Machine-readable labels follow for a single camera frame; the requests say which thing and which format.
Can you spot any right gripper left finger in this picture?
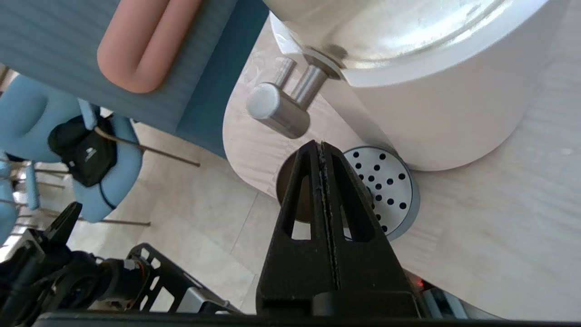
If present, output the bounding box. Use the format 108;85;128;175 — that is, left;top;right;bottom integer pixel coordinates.
256;141;339;315

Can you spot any large blue steel drip tray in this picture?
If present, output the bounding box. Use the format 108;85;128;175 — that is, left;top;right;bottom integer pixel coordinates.
343;146;420;241

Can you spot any steel water dispenser tap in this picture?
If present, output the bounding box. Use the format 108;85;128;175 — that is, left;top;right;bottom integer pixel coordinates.
246;57;341;139

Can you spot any light blue chair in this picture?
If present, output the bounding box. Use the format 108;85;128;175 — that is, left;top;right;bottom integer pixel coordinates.
0;154;46;246
0;74;200;228

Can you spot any black plastic cup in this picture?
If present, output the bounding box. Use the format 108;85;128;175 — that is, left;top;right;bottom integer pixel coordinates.
276;156;376;224

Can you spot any black perforated robot frame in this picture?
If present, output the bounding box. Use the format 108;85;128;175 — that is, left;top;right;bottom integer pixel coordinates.
127;243;243;315

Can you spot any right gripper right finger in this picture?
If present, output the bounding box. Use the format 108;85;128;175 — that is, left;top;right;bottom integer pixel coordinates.
322;142;413;292

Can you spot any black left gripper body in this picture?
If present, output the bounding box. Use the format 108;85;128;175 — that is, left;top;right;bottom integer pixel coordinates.
14;229;69;282

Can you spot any teal upholstered booth bench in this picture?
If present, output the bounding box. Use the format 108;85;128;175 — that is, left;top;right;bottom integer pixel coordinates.
0;0;271;159

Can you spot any clear water dispenser white base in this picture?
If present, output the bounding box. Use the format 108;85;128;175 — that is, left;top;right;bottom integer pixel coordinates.
261;0;570;172

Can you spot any black bag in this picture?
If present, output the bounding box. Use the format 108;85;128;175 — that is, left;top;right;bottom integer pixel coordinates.
48;114;118;188

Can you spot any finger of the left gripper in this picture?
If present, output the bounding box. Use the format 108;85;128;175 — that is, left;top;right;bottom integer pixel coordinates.
43;202;83;248

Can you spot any pink bolster cushion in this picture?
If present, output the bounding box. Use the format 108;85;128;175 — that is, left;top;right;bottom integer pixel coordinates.
97;0;202;94

